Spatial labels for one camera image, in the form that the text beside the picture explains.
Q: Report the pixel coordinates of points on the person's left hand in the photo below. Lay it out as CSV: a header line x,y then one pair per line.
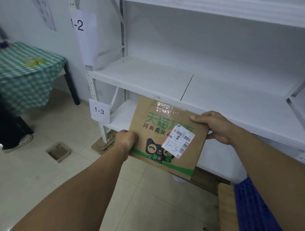
x,y
125,141

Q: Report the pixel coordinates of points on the person's right hand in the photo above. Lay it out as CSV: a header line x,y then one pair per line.
x,y
219,128

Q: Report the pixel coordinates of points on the white metal shelf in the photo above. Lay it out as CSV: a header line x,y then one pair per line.
x,y
226,95

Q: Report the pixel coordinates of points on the green printed cardboard box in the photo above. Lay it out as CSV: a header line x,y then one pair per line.
x,y
147,111

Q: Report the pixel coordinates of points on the blue plastic crate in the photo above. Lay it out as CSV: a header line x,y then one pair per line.
x,y
252,209

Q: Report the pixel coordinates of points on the person's left forearm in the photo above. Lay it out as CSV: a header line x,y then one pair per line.
x,y
76,195

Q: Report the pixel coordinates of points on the person's right forearm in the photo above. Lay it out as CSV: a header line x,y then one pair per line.
x,y
274,171

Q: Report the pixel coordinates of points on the folded cardboard pad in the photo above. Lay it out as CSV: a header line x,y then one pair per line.
x,y
104,147

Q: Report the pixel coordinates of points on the white paper shelf label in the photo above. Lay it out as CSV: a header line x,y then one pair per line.
x,y
99,111
87,40

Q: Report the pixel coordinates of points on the square floor drain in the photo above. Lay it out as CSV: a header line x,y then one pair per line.
x,y
58,152

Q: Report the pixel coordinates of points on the small wooden table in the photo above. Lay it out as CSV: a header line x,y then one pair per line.
x,y
227,209

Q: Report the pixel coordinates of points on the green checked tablecloth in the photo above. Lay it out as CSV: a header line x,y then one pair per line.
x,y
23,83

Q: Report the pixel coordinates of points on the row of blue orange blocks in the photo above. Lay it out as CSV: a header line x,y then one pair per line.
x,y
4,44

